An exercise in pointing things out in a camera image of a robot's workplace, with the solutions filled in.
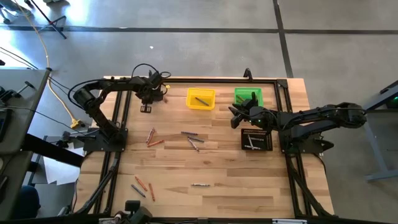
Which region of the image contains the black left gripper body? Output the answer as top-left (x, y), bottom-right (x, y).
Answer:
top-left (139, 72), bottom-right (165, 114)

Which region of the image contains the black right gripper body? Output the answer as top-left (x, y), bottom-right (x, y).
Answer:
top-left (230, 91), bottom-right (276, 129)

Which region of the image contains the grey-blue crayon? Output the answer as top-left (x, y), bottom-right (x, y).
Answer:
top-left (131, 184), bottom-right (147, 198)

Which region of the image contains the green plastic basket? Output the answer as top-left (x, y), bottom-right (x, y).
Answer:
top-left (234, 87), bottom-right (264, 108)

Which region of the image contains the black plastic basket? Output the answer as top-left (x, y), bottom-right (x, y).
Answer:
top-left (241, 128), bottom-right (274, 152)

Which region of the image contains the yellow plastic basket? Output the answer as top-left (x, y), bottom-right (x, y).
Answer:
top-left (185, 87), bottom-right (216, 111)

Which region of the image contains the black handheld device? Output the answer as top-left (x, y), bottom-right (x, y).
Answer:
top-left (113, 200), bottom-right (154, 224)

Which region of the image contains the black crossbeam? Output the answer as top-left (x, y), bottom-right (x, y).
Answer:
top-left (21, 133), bottom-right (85, 168)

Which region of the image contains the grey metal table leg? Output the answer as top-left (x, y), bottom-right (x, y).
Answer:
top-left (341, 79), bottom-right (398, 183)

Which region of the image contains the white paper sheet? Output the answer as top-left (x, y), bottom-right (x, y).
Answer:
top-left (42, 155), bottom-right (82, 186)

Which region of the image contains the black tripod stand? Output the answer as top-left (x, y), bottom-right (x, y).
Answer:
top-left (24, 0), bottom-right (68, 40)

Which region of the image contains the grey side table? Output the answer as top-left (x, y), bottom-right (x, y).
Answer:
top-left (0, 68), bottom-right (52, 218)

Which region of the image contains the black desk clamp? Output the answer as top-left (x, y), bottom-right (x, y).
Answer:
top-left (0, 80), bottom-right (35, 100)

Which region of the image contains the grey chair base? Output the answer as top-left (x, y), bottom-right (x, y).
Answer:
top-left (0, 0), bottom-right (34, 25)

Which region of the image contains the person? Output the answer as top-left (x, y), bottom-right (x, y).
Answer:
top-left (11, 185), bottom-right (41, 220)

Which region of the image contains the black aluminium table frame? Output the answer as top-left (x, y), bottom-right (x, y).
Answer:
top-left (73, 67), bottom-right (336, 218)

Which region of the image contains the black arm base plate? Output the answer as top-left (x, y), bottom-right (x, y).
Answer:
top-left (278, 127), bottom-right (335, 155)
top-left (83, 128), bottom-right (129, 153)

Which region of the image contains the yellow extension cord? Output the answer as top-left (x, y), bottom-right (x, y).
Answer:
top-left (14, 0), bottom-right (83, 130)

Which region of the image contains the black floor cable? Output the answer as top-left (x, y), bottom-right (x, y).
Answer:
top-left (0, 45), bottom-right (75, 118)

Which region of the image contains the black clamp mount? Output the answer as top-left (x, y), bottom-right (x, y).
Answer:
top-left (55, 130), bottom-right (97, 149)

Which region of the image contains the silver edge bracket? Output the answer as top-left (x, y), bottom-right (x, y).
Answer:
top-left (272, 218), bottom-right (308, 224)

